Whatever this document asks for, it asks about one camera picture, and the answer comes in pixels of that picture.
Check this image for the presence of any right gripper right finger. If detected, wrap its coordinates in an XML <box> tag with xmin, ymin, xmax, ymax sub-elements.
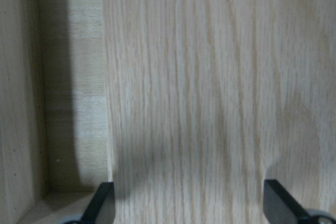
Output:
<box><xmin>263</xmin><ymin>179</ymin><xmax>319</xmax><ymax>224</ymax></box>

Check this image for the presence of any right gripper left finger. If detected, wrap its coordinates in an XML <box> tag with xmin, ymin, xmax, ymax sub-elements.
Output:
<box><xmin>80</xmin><ymin>182</ymin><xmax>116</xmax><ymax>224</ymax></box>

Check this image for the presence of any wooden drawer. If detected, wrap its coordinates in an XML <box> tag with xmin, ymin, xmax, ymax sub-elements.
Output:
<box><xmin>1</xmin><ymin>0</ymin><xmax>107</xmax><ymax>223</ymax></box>

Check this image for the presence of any wooden drawer cabinet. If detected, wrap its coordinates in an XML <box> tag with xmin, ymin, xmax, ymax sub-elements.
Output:
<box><xmin>103</xmin><ymin>0</ymin><xmax>335</xmax><ymax>223</ymax></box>

